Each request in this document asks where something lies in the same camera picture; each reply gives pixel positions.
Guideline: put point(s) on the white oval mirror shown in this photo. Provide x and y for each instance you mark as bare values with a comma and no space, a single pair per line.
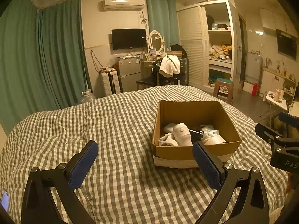
156,41

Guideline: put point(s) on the white ribbed suitcase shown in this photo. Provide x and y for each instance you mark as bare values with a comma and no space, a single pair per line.
109,82

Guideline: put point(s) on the white folding table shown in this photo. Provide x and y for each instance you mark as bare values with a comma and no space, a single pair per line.
279,102

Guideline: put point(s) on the white rounded object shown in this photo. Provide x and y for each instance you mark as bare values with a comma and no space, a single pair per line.
213,140

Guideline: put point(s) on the grey checked blanket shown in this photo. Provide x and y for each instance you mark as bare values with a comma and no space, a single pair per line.
121,133

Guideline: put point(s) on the black chair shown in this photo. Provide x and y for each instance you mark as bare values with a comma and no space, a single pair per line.
146,82

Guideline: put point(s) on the pink cup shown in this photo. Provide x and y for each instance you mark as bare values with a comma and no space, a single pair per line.
278,94

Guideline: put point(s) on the clear water jug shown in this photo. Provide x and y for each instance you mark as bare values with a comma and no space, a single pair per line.
87,97

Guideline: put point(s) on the black wall television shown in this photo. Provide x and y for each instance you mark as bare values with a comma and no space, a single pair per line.
128,39

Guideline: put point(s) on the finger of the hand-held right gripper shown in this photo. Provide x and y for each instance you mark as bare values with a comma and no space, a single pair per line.
266,130
289,117

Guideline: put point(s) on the silver suitcase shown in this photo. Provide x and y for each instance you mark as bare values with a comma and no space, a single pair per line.
184,71

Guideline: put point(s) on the white air conditioner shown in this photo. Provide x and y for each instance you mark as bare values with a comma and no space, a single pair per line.
123,2

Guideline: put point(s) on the narrow green curtain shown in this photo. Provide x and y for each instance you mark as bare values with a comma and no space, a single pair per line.
161,18

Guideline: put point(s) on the silver mini fridge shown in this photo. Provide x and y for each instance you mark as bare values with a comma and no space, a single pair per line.
128,74

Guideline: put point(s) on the wide green curtain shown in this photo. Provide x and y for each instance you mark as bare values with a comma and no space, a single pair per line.
42,63

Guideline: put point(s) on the white appliance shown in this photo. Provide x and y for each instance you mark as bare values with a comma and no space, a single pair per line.
253,70

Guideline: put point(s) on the white handheld device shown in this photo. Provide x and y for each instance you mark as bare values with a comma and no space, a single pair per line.
182,133

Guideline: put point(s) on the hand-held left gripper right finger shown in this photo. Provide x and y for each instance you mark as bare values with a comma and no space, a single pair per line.
208,165

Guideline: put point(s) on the lit phone screen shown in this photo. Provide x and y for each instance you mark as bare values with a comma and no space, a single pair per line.
4,200

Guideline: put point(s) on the white wall cabinet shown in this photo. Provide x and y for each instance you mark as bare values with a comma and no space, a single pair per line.
272,19

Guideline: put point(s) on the white sock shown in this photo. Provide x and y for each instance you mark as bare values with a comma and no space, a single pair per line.
167,140

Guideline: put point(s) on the red bottle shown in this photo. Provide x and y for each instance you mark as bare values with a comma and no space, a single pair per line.
255,89

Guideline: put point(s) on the white squeeze tube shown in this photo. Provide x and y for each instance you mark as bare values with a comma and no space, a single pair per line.
210,133

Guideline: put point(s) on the brown plastic stool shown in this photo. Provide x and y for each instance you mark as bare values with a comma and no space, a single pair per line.
223,91

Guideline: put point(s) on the black range hood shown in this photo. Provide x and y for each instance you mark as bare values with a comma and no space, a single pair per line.
287,44

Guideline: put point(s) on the white dressing table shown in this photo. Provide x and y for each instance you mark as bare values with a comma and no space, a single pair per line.
147,64

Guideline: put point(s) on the cardboard box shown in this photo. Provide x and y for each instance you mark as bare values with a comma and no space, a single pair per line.
184,151

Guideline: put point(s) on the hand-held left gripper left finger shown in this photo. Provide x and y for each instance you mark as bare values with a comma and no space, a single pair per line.
83,165

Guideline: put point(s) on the white wardrobe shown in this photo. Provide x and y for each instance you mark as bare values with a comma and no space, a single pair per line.
191,42

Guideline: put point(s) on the white towel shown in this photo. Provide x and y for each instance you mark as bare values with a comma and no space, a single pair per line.
169,65

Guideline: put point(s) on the chair with white towel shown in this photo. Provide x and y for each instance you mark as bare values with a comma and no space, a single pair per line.
168,80

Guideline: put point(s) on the white earbuds case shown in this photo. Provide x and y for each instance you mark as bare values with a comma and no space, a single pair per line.
169,127

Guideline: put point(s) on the black bag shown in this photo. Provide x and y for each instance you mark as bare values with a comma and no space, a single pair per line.
178,49

